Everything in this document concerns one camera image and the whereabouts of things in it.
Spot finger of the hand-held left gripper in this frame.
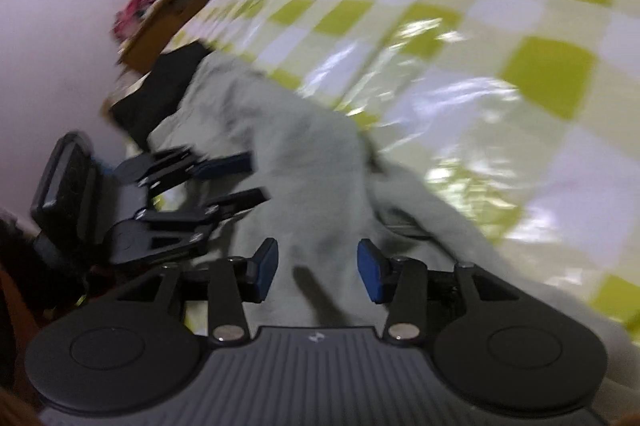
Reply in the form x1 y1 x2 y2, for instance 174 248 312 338
107 188 271 264
117 146 253 197

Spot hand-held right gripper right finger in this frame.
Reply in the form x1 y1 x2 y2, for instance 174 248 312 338
356 240 521 347

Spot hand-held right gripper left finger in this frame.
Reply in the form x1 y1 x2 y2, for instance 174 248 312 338
117 237 279 347

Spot grey-green pants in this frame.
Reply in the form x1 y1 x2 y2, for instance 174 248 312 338
147 55 631 362

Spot black cloth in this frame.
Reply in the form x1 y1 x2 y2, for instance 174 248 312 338
110 41 211 152

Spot wooden bedside cabinet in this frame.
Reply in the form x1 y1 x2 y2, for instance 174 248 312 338
102 0 281 117

